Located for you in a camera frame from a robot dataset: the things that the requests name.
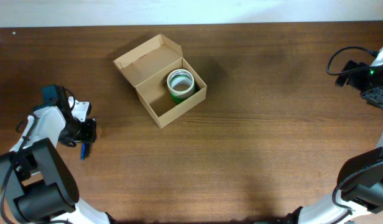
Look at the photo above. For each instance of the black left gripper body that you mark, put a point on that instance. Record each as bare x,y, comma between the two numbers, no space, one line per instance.
77,131

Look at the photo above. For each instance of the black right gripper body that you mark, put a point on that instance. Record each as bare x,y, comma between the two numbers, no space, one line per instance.
365,79

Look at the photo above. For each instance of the blue pen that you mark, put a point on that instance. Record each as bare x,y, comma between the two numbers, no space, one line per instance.
85,151

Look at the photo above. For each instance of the brown cardboard box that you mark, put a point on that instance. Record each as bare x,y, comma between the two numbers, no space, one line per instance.
147,67

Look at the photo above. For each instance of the white masking tape roll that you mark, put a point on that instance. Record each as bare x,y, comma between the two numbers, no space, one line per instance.
180,82

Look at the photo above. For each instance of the green tape roll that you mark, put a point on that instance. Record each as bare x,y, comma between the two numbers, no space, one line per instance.
179,99

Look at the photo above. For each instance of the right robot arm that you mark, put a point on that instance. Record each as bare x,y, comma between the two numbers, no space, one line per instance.
359,187

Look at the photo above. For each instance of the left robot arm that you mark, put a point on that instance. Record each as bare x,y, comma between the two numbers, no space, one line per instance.
36,184

